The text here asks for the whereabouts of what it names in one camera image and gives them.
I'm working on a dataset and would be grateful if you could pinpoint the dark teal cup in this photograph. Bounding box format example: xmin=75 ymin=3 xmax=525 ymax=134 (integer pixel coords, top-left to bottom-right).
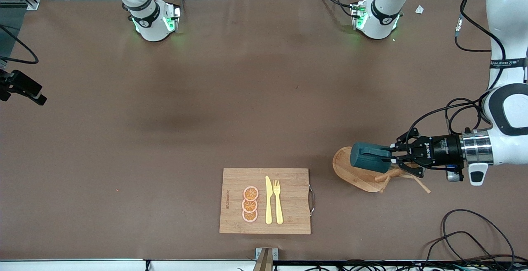
xmin=350 ymin=141 xmax=393 ymax=174

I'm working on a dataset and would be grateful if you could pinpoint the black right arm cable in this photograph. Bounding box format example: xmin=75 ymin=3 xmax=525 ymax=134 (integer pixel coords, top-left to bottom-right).
xmin=0 ymin=25 xmax=40 ymax=64

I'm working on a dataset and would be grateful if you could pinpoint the wooden cutting board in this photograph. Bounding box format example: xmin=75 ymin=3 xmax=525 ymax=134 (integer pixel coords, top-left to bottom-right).
xmin=219 ymin=167 xmax=316 ymax=235

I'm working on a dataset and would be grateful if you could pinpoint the white table edge rail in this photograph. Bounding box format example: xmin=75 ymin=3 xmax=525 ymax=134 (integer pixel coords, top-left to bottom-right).
xmin=0 ymin=258 xmax=257 ymax=271

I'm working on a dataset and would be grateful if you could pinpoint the yellow plastic fork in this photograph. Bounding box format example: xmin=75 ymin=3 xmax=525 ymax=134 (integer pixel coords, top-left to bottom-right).
xmin=273 ymin=179 xmax=284 ymax=225

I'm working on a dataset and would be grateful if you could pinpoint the black cable bundle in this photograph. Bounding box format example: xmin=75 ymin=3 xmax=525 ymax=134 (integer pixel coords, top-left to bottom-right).
xmin=272 ymin=259 xmax=528 ymax=271

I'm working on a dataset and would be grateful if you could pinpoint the brown table cover sheet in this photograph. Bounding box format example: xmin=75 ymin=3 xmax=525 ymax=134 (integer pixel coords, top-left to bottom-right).
xmin=0 ymin=0 xmax=528 ymax=262

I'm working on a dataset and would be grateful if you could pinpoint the wooden cup rack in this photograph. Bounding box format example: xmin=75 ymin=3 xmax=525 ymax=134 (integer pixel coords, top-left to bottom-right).
xmin=332 ymin=146 xmax=431 ymax=194

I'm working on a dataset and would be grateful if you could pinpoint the yellow plastic knife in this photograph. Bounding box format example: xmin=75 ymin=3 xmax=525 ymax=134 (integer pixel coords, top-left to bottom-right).
xmin=265 ymin=176 xmax=273 ymax=225

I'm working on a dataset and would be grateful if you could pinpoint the grey metal bracket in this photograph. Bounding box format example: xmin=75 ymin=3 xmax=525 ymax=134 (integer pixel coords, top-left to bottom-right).
xmin=255 ymin=247 xmax=279 ymax=261

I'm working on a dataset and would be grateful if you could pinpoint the brown camera stand pole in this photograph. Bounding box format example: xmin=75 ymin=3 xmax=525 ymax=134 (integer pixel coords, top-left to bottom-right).
xmin=252 ymin=249 xmax=274 ymax=271

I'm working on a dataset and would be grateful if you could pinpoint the black looped table cable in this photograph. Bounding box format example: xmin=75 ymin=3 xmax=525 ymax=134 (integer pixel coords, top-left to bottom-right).
xmin=441 ymin=209 xmax=516 ymax=270
xmin=424 ymin=231 xmax=502 ymax=271

